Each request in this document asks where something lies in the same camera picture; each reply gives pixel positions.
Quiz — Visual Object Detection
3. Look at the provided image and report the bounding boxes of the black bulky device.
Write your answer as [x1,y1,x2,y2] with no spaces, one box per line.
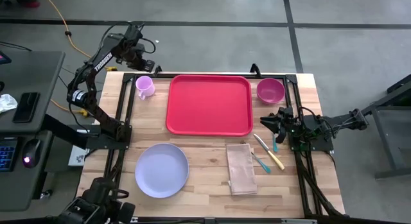
[48,176,137,224]

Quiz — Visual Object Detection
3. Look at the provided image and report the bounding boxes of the red plastic tray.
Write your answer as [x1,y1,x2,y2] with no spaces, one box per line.
[165,74,254,137]

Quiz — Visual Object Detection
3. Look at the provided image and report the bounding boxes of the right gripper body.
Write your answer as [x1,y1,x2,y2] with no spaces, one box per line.
[274,105,298,144]

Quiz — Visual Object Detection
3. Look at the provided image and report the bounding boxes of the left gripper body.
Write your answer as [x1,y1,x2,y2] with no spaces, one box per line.
[116,40,157,73]

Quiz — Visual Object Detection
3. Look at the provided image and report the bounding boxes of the black computer mouse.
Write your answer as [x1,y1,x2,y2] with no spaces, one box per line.
[21,138,43,169]

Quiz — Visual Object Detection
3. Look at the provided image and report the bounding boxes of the yellow-handled table knife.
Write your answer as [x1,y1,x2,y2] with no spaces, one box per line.
[253,133,286,171]

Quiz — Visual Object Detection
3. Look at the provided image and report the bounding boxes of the lilac plastic plate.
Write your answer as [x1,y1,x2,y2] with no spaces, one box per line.
[134,142,190,199]

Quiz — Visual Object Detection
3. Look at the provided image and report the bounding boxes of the long yellow extension cable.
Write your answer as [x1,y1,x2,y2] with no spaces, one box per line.
[40,0,118,73]

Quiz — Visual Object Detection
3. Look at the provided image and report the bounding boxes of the black metal floor stand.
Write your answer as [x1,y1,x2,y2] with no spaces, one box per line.
[354,73,411,180]

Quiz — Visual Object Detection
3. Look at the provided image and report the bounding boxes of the beige cloth napkin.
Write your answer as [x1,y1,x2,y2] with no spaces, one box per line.
[225,142,259,196]

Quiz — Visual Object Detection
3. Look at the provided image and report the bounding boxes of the magenta plastic bowl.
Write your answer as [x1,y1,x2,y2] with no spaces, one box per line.
[256,77,286,105]

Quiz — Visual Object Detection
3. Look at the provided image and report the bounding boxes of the white printed box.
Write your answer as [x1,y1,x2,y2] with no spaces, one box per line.
[67,145,89,167]

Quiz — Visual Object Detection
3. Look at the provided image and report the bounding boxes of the teal-handled fork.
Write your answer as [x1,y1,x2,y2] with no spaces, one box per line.
[240,139,272,174]

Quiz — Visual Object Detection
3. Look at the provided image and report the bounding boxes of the crumpled white tissue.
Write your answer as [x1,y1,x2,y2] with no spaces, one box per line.
[0,93,19,114]

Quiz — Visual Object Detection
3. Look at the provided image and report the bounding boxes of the black smartphone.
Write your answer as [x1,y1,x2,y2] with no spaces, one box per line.
[12,91,41,124]

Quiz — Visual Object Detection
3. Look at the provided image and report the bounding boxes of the black metal table frame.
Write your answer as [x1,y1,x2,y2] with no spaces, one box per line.
[72,71,346,224]

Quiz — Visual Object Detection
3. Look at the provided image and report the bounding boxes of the grey computer desk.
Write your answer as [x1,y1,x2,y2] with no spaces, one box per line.
[0,50,66,212]

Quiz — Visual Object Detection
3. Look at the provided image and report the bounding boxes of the pink plastic mug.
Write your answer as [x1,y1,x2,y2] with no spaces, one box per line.
[135,75,156,101]

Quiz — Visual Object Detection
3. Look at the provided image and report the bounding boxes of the short yellow power cable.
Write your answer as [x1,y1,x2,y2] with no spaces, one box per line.
[49,98,91,118]

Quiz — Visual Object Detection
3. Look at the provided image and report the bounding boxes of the backlit black keyboard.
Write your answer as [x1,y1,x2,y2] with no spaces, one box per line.
[0,137,19,173]

